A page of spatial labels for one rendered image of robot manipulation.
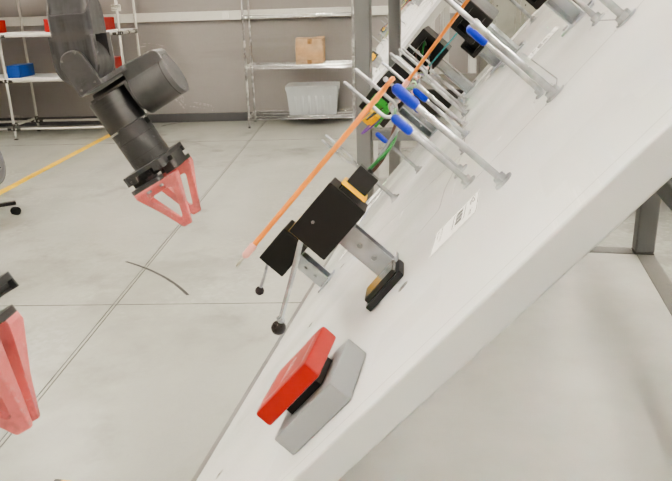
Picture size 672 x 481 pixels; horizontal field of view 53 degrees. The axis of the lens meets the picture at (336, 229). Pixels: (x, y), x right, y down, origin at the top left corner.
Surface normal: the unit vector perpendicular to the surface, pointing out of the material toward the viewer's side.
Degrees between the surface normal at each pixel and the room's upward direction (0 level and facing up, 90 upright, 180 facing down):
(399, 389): 90
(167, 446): 0
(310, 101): 95
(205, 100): 90
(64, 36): 91
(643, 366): 0
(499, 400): 0
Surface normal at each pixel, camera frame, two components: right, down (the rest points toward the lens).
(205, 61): -0.04, 0.32
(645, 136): -0.76, -0.65
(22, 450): -0.03, -0.95
